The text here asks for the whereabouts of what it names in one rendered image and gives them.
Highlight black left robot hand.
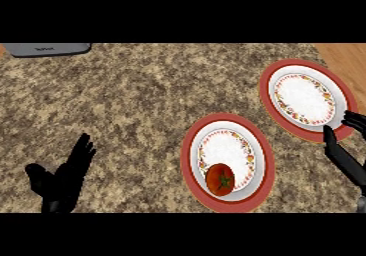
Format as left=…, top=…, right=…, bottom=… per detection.
left=23, top=133, right=97, bottom=214

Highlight red tomato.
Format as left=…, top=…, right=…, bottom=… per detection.
left=204, top=162, right=236, bottom=197

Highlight red-rimmed floral plate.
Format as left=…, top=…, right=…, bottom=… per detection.
left=180, top=112, right=277, bottom=214
left=258, top=58, right=360, bottom=144

